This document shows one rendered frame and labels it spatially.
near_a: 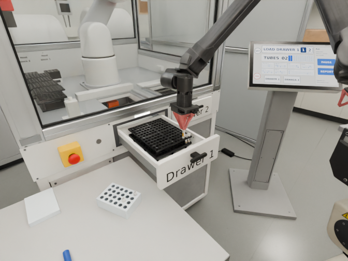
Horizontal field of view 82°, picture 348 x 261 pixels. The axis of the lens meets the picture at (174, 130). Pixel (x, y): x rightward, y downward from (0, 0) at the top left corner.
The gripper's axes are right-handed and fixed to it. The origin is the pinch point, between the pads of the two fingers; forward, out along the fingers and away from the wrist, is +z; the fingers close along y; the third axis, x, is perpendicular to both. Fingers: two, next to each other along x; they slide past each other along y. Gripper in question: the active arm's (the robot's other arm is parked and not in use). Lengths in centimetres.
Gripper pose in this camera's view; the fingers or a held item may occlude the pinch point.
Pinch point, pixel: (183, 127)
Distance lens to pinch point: 79.0
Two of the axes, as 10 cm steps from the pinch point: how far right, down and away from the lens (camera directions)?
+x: 8.2, -2.3, 5.3
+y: 5.7, 3.5, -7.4
